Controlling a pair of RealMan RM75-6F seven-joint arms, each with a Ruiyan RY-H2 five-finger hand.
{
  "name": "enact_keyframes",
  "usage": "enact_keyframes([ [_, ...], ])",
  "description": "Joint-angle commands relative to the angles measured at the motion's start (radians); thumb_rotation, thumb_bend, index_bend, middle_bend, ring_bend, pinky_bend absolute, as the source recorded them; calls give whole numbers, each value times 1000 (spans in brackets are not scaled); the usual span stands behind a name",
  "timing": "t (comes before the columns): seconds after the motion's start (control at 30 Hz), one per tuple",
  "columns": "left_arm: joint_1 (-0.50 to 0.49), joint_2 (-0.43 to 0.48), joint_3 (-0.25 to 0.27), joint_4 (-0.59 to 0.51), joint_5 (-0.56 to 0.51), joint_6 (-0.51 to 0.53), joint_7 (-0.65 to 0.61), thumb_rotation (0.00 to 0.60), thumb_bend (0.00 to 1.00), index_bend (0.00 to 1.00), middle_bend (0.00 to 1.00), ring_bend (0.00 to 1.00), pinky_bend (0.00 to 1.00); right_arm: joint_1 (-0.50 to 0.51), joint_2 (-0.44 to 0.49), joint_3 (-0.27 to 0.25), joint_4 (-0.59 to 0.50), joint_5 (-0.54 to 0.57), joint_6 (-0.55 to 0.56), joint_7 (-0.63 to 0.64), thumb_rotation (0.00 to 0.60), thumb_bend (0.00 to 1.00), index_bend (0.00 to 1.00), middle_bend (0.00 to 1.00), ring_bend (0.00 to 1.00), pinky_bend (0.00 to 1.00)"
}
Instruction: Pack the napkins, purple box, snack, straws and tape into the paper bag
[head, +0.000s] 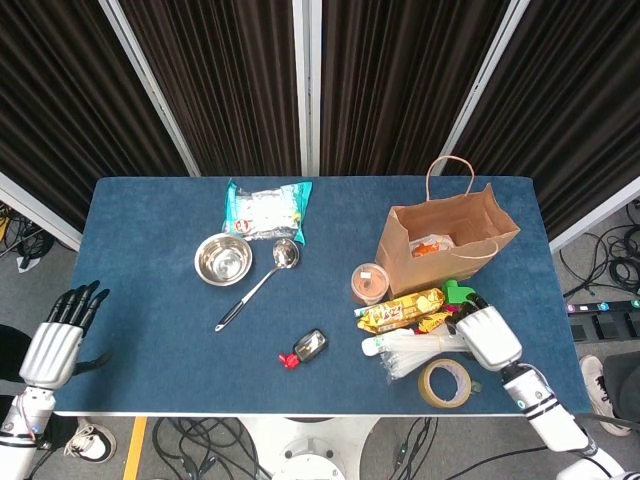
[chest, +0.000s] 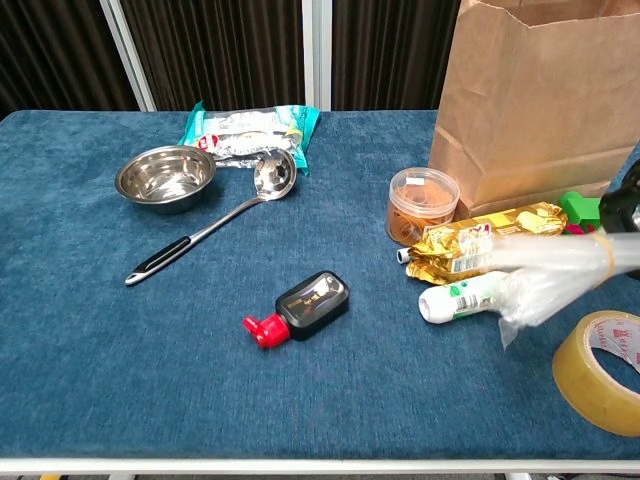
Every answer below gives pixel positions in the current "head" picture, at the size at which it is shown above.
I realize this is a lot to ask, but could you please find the green plastic block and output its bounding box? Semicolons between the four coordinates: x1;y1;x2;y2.
442;279;477;306

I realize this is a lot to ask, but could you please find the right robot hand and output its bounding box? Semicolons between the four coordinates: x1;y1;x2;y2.
446;292;524;372

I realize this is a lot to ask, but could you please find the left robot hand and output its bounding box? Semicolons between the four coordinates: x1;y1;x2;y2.
18;279;112;389

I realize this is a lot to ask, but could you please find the black trouser leg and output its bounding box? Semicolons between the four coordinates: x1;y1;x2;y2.
602;349;640;421
34;414;79;449

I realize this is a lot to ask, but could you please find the brown paper bag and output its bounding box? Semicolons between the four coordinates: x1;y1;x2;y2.
374;154;521;300

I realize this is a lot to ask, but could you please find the yellow pink feather shuttlecock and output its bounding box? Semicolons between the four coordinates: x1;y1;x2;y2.
417;304;461;334

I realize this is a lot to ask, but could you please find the black pedal strip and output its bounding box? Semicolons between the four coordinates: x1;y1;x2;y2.
564;298;640;344

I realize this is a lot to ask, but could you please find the grey shoe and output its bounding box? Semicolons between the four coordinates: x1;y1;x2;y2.
579;354;632;437

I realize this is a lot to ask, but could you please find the stainless steel bowl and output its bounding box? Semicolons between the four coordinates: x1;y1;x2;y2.
194;232;254;287

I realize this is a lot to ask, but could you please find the steel ladle black handle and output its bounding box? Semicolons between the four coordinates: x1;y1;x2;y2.
214;237;301;332

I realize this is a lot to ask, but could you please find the orange snack packet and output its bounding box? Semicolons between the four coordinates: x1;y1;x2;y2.
410;238;456;259

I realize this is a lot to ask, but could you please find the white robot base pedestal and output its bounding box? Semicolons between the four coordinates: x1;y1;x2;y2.
237;415;376;480

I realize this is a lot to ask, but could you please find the brown tape roll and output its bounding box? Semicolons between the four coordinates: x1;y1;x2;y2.
417;357;473;409

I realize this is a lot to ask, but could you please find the black floor cable bundle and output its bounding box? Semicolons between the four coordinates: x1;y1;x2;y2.
0;202;56;271
151;417;274;480
559;199;640;301

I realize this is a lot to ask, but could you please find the teal plastic food packet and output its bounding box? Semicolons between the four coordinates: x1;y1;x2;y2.
221;178;314;246

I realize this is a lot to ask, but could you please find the white black sneaker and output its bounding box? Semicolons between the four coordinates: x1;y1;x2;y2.
63;424;117;464

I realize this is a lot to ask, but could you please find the gold biscuit packet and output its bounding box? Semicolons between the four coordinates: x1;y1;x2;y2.
356;288;446;334

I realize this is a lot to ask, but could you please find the white partition frame post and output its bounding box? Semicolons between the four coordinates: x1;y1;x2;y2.
432;0;531;176
549;177;640;251
98;0;202;177
292;0;323;177
0;172;84;251

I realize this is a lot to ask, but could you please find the small white bottle green print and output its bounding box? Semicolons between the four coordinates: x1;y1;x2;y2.
362;333;401;357

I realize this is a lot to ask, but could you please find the black red car key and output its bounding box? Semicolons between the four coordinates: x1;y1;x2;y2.
278;327;329;370

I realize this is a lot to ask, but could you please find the dark pleated curtain panel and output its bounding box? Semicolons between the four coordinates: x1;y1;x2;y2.
444;0;640;236
319;0;511;176
0;0;189;231
119;0;301;177

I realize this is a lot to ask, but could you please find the clear jar of rubber bands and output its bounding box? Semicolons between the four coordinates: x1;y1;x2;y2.
351;262;391;306

